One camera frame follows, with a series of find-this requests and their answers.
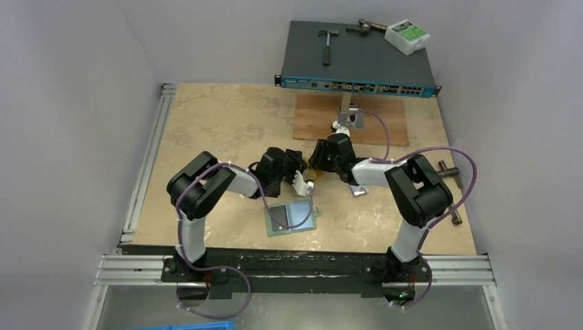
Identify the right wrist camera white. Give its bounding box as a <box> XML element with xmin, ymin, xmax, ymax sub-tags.
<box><xmin>331</xmin><ymin>120</ymin><xmax>351</xmax><ymax>137</ymax></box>

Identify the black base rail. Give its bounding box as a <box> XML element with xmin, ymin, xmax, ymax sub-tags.
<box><xmin>109</xmin><ymin>240</ymin><xmax>431</xmax><ymax>302</ymax></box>

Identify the aluminium frame rail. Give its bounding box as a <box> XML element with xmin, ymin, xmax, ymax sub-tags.
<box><xmin>93</xmin><ymin>254</ymin><xmax>164</xmax><ymax>287</ymax></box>
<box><xmin>119</xmin><ymin>82</ymin><xmax>178</xmax><ymax>245</ymax></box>

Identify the blue plastic bin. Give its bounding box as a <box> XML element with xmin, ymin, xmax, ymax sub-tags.
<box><xmin>131</xmin><ymin>321</ymin><xmax>234</xmax><ymax>330</ymax></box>

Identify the gold credit card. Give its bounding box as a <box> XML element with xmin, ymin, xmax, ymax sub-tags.
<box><xmin>304</xmin><ymin>167</ymin><xmax>324</xmax><ymax>182</ymax></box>

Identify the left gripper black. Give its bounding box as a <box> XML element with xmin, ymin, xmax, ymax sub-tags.
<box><xmin>268</xmin><ymin>150</ymin><xmax>306</xmax><ymax>186</ymax></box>

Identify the network switch dark blue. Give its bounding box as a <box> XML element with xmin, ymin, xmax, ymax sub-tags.
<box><xmin>274</xmin><ymin>21</ymin><xmax>441</xmax><ymax>98</ymax></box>

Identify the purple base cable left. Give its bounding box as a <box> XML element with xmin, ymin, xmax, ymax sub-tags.
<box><xmin>175</xmin><ymin>265</ymin><xmax>253</xmax><ymax>320</ymax></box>

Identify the dark hammer tool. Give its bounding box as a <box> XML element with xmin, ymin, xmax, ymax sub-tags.
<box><xmin>345</xmin><ymin>19</ymin><xmax>388</xmax><ymax>35</ymax></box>

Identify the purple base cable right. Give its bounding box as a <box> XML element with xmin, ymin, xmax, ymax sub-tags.
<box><xmin>387</xmin><ymin>268</ymin><xmax>432</xmax><ymax>311</ymax></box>

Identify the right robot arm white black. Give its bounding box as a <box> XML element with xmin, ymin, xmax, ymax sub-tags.
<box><xmin>308</xmin><ymin>133</ymin><xmax>453</xmax><ymax>280</ymax></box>

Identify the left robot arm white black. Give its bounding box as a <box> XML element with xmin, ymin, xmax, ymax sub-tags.
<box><xmin>166</xmin><ymin>147</ymin><xmax>315</xmax><ymax>281</ymax></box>

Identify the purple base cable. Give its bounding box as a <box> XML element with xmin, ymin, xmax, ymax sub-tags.
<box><xmin>175</xmin><ymin>265</ymin><xmax>253</xmax><ymax>320</ymax></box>
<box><xmin>387</xmin><ymin>268</ymin><xmax>432</xmax><ymax>311</ymax></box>

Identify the aluminium frame rail left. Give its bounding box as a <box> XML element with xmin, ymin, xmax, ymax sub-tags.
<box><xmin>119</xmin><ymin>82</ymin><xmax>178</xmax><ymax>245</ymax></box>

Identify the metal post stand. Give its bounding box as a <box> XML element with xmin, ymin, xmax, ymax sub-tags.
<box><xmin>338</xmin><ymin>92</ymin><xmax>364</xmax><ymax>129</ymax></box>

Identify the white green box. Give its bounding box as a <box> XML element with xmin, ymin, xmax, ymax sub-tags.
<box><xmin>384</xmin><ymin>20</ymin><xmax>430</xmax><ymax>56</ymax></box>

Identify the black card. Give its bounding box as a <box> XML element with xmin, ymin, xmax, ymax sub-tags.
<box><xmin>269</xmin><ymin>205</ymin><xmax>289</xmax><ymax>232</ymax></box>

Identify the aluminium frame rail front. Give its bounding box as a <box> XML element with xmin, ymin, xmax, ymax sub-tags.
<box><xmin>93</xmin><ymin>254</ymin><xmax>164</xmax><ymax>287</ymax></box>

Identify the teal card holder wallet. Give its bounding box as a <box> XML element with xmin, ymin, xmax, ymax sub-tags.
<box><xmin>265</xmin><ymin>200</ymin><xmax>319</xmax><ymax>237</ymax></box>

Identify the small claw hammer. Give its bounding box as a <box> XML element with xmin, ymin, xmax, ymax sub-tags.
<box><xmin>318</xmin><ymin>30</ymin><xmax>339</xmax><ymax>66</ymax></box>

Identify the plywood board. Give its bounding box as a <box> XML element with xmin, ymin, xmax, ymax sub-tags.
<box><xmin>293</xmin><ymin>93</ymin><xmax>409</xmax><ymax>146</ymax></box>

